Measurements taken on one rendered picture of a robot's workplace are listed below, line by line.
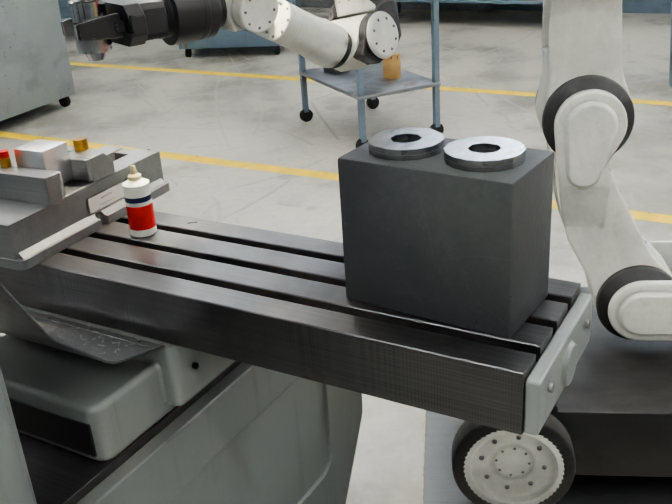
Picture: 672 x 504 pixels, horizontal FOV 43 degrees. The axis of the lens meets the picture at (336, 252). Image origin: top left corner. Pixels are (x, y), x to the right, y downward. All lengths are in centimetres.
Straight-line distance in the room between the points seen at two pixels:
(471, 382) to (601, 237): 63
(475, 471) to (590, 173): 52
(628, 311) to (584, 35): 47
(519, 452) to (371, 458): 88
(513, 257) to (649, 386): 68
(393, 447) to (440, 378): 136
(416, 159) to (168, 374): 47
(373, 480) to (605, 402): 86
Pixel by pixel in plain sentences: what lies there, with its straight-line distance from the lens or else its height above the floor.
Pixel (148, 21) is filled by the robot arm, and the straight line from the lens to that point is 122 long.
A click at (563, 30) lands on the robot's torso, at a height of 116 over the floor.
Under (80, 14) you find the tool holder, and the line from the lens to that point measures 121.
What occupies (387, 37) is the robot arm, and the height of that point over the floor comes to 115.
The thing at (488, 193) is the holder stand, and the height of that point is 109.
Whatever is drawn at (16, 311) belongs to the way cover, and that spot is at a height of 99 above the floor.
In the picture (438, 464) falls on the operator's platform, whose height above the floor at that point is 40.
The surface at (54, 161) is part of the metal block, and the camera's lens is 137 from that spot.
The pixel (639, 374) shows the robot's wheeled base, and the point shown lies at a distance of 159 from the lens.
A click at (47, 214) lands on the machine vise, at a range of 132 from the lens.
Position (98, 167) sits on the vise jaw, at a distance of 139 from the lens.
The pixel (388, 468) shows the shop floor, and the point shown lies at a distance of 225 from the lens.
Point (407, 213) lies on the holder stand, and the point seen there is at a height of 105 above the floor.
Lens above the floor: 141
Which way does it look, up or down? 24 degrees down
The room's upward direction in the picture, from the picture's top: 4 degrees counter-clockwise
